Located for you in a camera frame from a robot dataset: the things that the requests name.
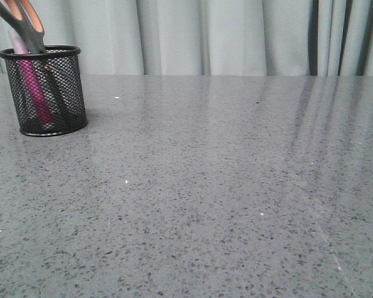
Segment pink pen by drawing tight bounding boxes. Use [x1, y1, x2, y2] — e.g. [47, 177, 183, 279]
[8, 29, 54, 130]

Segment grey orange scissors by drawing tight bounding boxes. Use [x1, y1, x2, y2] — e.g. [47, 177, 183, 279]
[0, 1, 55, 130]

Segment black mesh pen bin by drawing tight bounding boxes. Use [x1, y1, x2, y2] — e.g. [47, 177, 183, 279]
[0, 45, 88, 137]

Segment grey curtain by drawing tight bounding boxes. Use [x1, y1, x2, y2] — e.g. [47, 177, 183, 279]
[0, 0, 373, 77]

